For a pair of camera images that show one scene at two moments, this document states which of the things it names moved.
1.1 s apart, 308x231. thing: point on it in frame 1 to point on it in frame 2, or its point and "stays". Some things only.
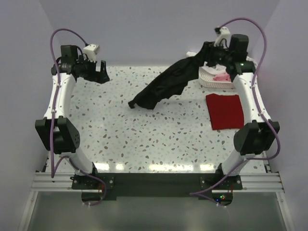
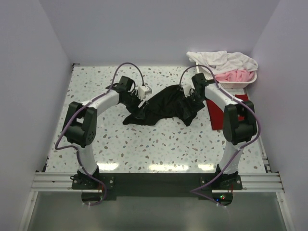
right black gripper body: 216,55 to 194,102
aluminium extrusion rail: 252,183 stays
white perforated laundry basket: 207,80 stays
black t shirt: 169,85 to 163,105
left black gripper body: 87,69 to 132,103
